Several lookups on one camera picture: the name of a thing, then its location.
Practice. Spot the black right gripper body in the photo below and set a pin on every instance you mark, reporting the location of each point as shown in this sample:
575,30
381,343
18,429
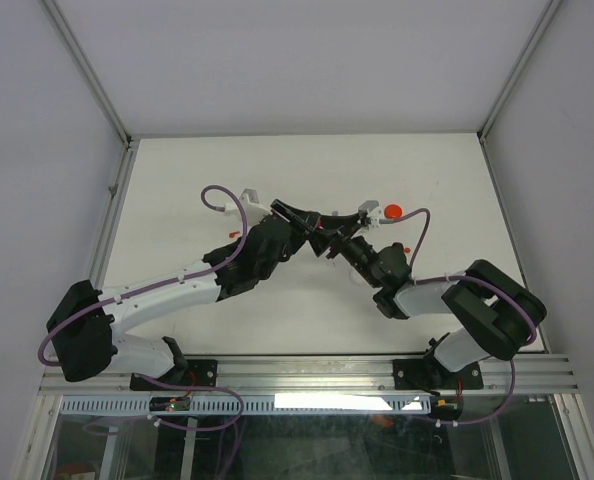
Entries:
354,249

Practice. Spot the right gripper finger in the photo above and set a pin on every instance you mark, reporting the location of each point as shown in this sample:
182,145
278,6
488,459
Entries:
326,241
345,224

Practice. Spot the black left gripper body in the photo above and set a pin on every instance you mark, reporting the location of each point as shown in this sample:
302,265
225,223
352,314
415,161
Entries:
290,249

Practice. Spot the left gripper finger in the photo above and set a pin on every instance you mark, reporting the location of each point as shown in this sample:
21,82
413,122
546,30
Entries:
304,223
278,234

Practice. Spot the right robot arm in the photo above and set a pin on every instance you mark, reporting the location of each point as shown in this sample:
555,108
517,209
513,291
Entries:
497,315

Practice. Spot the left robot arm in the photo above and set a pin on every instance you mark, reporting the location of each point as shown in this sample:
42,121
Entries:
90,328

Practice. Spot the white earbud case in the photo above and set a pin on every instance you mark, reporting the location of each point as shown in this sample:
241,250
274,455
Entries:
356,278

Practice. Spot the orange earbud case right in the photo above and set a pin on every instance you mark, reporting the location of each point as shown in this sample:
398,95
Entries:
392,212

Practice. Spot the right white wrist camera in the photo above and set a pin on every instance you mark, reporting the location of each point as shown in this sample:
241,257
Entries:
371,213

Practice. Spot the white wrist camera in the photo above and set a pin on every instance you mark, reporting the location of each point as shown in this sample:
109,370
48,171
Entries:
371,213
249,203

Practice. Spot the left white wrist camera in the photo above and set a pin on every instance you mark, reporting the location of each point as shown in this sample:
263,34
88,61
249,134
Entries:
249,203

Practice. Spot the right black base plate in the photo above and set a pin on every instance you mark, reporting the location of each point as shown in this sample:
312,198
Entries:
419,374

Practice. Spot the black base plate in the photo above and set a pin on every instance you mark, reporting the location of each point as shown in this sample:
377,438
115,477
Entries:
419,374
195,372

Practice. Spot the aluminium mounting rail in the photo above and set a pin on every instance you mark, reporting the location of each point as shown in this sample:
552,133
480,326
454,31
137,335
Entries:
534,374

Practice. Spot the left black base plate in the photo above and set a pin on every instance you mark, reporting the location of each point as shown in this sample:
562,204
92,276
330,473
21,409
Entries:
195,372

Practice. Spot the white slotted cable duct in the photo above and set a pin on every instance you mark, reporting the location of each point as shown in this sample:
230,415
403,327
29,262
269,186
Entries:
280,404

